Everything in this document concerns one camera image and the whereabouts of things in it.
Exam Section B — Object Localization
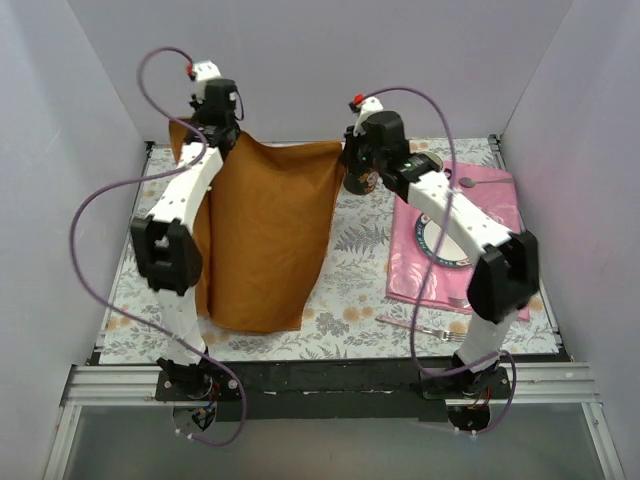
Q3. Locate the orange brown cloth napkin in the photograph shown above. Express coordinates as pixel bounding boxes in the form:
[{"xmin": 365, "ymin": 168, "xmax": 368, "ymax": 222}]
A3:
[{"xmin": 193, "ymin": 132, "xmax": 345, "ymax": 334}]

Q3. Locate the pink handled fork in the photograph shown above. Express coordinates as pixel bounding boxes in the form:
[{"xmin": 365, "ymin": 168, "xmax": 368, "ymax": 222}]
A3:
[{"xmin": 376, "ymin": 315, "xmax": 466, "ymax": 342}]

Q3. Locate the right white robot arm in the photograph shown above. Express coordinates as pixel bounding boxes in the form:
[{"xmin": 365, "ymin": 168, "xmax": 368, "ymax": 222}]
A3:
[{"xmin": 340, "ymin": 104, "xmax": 539, "ymax": 398}]

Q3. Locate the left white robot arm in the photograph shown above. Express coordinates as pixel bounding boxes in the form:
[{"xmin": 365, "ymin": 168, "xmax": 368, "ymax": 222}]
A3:
[{"xmin": 131, "ymin": 76, "xmax": 239, "ymax": 400}]

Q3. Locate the black red floral mug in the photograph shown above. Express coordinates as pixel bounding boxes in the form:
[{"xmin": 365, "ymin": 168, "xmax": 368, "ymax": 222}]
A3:
[{"xmin": 343, "ymin": 168, "xmax": 379, "ymax": 196}]

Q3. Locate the cream enamel cup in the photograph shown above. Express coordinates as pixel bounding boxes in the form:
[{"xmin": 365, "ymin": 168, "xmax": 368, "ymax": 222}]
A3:
[{"xmin": 426, "ymin": 152, "xmax": 444, "ymax": 171}]

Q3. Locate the silver spoon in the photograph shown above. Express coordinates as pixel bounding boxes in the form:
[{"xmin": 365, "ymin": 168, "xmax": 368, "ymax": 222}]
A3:
[{"xmin": 459, "ymin": 177, "xmax": 513, "ymax": 189}]

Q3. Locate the white plate blue rim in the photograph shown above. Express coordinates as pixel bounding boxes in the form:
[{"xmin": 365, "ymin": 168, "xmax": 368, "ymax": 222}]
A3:
[{"xmin": 414, "ymin": 214, "xmax": 471, "ymax": 269}]

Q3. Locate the pink floral placemat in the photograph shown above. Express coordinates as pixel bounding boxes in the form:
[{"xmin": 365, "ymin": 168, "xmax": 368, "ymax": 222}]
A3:
[{"xmin": 386, "ymin": 164, "xmax": 520, "ymax": 314}]

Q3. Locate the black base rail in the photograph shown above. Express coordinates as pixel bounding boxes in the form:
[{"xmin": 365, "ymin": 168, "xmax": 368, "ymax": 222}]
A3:
[{"xmin": 154, "ymin": 357, "xmax": 516, "ymax": 422}]

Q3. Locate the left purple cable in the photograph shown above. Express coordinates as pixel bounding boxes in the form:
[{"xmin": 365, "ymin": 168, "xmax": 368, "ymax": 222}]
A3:
[{"xmin": 69, "ymin": 46, "xmax": 249, "ymax": 447}]

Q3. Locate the aluminium frame rail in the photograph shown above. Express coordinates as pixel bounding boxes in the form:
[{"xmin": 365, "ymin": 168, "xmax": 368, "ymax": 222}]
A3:
[{"xmin": 43, "ymin": 365, "xmax": 175, "ymax": 479}]

